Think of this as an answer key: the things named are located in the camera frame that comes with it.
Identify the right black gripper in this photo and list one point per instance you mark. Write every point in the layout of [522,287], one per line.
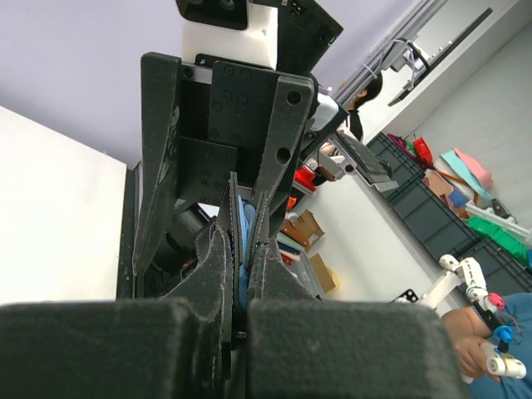
[232,117]

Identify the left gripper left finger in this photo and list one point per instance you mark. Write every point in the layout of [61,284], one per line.
[137,348]

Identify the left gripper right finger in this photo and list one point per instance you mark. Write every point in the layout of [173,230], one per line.
[299,346]

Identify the black leather card holder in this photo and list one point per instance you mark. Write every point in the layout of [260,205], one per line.
[246,225]

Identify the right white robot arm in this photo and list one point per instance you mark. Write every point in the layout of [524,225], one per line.
[305,32]

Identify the dark grey storage crates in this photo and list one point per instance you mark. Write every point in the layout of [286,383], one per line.
[439,230]

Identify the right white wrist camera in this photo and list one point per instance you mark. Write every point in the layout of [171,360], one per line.
[241,31]

